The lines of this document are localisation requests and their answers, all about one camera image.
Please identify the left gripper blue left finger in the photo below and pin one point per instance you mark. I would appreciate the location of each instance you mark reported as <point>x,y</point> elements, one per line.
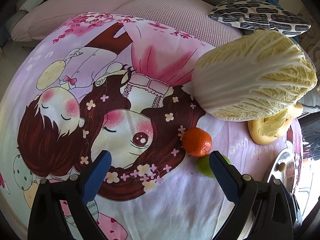
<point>94,175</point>

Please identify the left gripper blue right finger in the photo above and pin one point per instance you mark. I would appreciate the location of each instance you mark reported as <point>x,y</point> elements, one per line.
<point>228,177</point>

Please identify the green jujube fruit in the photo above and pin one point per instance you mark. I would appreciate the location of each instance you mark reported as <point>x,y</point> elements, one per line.
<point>205,167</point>

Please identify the brown longan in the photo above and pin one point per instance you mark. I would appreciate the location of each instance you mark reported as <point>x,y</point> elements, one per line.
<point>281,167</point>

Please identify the tangerine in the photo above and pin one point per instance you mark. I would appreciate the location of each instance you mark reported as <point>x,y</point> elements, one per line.
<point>197,142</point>

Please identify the large stainless steel bowl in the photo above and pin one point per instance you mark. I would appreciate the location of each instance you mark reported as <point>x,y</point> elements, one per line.
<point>289,176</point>

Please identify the bottom yellow banana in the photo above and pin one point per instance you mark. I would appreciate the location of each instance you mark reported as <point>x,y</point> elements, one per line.
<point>266,130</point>

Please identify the cartoon print tablecloth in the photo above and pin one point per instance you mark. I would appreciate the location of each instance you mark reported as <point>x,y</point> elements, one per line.
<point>122,84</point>

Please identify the napa cabbage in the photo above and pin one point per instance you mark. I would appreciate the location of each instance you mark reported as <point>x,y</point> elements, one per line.
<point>251,78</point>

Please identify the grey leather cushion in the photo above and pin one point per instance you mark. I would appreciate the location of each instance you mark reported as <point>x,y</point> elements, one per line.
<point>310,101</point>

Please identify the black white patterned pillow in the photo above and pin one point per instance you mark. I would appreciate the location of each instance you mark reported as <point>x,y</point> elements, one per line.
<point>258,15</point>

